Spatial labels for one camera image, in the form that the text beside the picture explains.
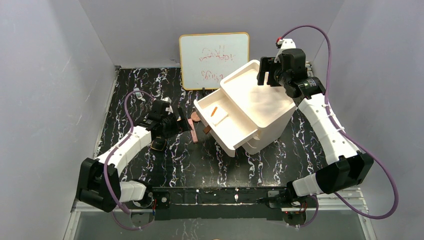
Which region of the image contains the white square makeup palette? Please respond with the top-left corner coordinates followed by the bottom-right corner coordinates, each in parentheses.
top-left (210, 105), bottom-right (229, 126)

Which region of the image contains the aluminium rail frame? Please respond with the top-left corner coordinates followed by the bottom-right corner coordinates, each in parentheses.
top-left (64, 196), bottom-right (376, 240)

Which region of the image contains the small light blue eraser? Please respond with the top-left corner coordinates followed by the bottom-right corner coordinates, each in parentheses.
top-left (134, 88), bottom-right (143, 100)

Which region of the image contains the round pink makeup compact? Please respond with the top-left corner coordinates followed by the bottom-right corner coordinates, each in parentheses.
top-left (190, 111), bottom-right (201, 123)

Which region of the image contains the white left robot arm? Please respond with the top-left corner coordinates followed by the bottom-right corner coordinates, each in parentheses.
top-left (75, 97), bottom-right (192, 213)

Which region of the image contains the white drawer organizer box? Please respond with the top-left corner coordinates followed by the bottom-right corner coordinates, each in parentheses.
top-left (220, 60), bottom-right (296, 155)

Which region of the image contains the black gold compact case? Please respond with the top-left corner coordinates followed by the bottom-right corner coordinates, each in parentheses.
top-left (150, 137), bottom-right (168, 152)

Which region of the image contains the white top drawer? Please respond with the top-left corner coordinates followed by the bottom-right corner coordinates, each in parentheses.
top-left (194, 89), bottom-right (258, 157)

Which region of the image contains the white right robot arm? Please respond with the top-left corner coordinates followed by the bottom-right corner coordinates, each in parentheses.
top-left (256, 48), bottom-right (374, 202)

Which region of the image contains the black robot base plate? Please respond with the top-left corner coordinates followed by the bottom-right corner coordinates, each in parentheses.
top-left (126, 186), bottom-right (318, 226)

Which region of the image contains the brown leather drawer pull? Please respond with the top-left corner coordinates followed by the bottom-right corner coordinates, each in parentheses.
top-left (202, 125), bottom-right (212, 135)

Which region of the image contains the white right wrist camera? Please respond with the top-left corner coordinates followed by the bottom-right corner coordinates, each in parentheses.
top-left (275, 38), bottom-right (297, 55)

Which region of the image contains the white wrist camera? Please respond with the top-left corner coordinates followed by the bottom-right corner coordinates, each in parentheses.
top-left (275, 38), bottom-right (297, 55)
top-left (161, 97), bottom-right (174, 115)

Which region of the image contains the pink rectangular makeup stick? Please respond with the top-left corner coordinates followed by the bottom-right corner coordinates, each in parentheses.
top-left (187, 118), bottom-right (198, 143)

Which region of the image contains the yellow framed whiteboard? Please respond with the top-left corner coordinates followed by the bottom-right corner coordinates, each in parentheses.
top-left (179, 32), bottom-right (250, 91)

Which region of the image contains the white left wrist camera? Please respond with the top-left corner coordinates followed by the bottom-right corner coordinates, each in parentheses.
top-left (161, 97), bottom-right (174, 115)

